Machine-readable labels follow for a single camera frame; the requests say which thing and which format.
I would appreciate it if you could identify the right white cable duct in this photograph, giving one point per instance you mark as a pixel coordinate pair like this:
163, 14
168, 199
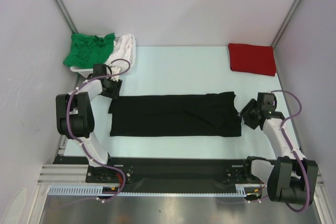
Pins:
250, 189

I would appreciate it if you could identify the left corner aluminium post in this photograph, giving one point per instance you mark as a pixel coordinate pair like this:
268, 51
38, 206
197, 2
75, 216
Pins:
66, 16

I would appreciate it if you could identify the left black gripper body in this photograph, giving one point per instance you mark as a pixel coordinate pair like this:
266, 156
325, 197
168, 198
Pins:
113, 88

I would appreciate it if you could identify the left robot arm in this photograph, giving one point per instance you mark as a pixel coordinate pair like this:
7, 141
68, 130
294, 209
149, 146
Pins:
74, 114

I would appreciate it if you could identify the white t shirt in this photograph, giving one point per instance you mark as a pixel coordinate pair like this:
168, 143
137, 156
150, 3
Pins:
124, 47

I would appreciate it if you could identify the green t shirt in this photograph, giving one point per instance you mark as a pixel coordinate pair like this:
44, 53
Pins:
88, 50

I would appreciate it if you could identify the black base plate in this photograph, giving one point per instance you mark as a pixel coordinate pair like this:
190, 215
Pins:
174, 188

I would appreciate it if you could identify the white cable duct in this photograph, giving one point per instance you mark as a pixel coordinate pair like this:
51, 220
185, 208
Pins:
250, 189
67, 190

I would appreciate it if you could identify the right corner aluminium post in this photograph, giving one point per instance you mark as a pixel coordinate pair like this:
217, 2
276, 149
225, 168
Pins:
292, 10

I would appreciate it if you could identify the black t shirt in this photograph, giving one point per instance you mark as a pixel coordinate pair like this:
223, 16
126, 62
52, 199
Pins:
212, 114

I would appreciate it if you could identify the left white cable duct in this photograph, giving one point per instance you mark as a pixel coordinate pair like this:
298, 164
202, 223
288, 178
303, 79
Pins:
67, 190

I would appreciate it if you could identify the corner aluminium post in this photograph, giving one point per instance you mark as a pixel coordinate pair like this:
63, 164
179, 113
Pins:
66, 16
292, 10

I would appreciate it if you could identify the aluminium rail frame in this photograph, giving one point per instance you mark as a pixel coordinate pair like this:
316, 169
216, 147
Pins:
60, 174

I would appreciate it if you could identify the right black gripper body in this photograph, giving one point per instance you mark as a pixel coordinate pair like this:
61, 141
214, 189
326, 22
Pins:
248, 113

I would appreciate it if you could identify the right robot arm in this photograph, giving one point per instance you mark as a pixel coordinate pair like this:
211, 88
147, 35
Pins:
291, 178

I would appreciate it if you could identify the folded red t shirt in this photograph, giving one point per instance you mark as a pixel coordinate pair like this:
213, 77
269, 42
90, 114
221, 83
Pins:
252, 59

